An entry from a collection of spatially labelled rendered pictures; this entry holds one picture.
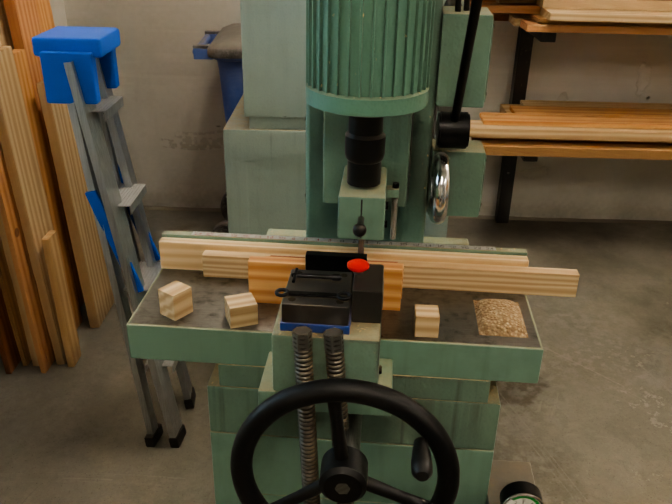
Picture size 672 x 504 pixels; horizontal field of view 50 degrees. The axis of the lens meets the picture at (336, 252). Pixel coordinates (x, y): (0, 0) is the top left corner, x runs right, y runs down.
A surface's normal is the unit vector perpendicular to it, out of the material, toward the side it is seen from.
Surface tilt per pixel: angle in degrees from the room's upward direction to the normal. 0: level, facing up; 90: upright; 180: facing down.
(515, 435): 0
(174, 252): 90
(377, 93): 90
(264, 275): 90
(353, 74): 90
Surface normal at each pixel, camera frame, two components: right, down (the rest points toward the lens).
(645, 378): 0.02, -0.90
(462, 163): -0.08, 0.44
